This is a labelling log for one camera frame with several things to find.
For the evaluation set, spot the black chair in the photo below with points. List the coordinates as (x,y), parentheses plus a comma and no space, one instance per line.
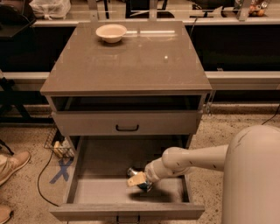
(15,17)

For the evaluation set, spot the white plastic bag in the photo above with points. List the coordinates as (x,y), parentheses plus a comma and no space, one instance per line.
(50,9)

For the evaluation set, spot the fruit pile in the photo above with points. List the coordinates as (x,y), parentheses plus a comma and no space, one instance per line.
(257,8)

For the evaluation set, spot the grey drawer cabinet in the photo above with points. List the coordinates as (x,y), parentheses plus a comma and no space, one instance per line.
(154,68)

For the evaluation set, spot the open grey middle drawer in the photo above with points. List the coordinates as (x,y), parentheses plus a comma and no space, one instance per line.
(98,191)

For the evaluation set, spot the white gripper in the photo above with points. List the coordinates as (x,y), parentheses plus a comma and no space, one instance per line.
(151,171)

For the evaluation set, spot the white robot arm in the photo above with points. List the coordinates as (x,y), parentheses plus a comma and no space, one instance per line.
(251,173)

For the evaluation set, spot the wire basket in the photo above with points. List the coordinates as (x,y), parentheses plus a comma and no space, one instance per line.
(58,144)

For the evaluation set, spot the black top drawer handle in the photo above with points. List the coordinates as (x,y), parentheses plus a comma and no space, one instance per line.
(126,129)

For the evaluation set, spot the blue silver redbull can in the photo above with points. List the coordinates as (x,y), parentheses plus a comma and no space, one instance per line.
(146,186)

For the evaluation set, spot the white paper bowl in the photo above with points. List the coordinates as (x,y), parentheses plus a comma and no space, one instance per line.
(111,33)

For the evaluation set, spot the black drawer handle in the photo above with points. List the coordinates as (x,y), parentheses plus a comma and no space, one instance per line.
(127,220)
(126,129)

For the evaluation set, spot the black middle drawer handle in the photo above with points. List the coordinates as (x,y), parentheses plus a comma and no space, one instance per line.
(127,220)

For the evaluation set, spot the tan shoe lower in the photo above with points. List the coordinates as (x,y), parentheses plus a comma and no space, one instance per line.
(5,213)

